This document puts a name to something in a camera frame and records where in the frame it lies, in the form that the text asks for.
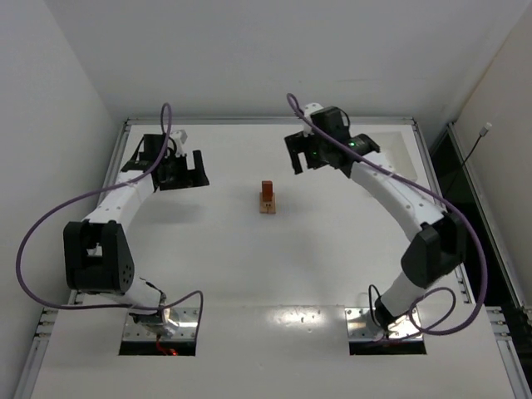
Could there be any white perforated box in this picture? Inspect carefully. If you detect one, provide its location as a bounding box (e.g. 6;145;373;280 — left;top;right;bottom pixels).
367;131;417;181

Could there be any long light wood block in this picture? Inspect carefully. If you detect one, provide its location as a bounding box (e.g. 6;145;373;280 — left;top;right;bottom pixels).
259;200;269;214

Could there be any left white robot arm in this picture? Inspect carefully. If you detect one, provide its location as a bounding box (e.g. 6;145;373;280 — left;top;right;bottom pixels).
63;130;209;338

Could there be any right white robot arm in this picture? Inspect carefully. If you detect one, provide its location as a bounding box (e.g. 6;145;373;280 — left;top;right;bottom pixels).
284;103;466;330

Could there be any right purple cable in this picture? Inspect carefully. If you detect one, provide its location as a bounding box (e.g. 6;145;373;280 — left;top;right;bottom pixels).
285;92;489;346

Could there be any purple cable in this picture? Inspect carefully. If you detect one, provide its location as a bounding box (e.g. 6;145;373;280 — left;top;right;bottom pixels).
285;92;489;346
15;102;204;323

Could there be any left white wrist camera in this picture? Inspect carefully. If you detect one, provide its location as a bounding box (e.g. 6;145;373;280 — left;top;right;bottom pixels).
170;130;188;157

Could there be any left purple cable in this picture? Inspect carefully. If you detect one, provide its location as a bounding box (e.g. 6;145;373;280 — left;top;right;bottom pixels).
15;102;204;323

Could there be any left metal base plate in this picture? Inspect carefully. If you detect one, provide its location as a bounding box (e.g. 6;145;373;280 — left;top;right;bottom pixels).
122;307;199;342

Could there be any metal base plate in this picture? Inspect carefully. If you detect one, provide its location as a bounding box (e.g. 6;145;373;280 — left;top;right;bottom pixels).
345;308;423;343
122;307;199;342

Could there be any black wall cable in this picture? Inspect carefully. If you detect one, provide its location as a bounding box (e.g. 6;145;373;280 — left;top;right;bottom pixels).
431;121;493;209

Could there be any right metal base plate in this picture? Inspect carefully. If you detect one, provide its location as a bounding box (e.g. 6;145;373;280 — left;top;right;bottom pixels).
345;308;423;343

